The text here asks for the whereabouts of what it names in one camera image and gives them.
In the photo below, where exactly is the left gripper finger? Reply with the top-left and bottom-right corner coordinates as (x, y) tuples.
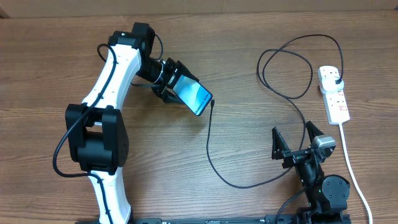
(160, 89), (184, 105)
(176, 60), (199, 82)

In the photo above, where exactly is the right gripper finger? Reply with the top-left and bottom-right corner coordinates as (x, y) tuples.
(305, 121), (324, 145)
(272, 127), (291, 160)

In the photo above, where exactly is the blue Samsung Galaxy smartphone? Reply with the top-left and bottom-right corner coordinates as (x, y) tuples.
(172, 75), (213, 116)

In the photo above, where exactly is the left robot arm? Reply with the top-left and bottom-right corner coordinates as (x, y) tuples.
(55, 22), (211, 223)

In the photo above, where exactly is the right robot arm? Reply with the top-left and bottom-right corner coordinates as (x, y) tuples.
(265, 121), (351, 223)

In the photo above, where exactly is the white charger plug adapter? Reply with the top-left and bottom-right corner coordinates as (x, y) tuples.
(320, 77), (345, 94)

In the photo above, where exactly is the white power strip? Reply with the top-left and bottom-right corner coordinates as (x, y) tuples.
(317, 65), (350, 125)

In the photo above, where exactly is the white power strip cord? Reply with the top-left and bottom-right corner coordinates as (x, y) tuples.
(338, 123), (374, 224)

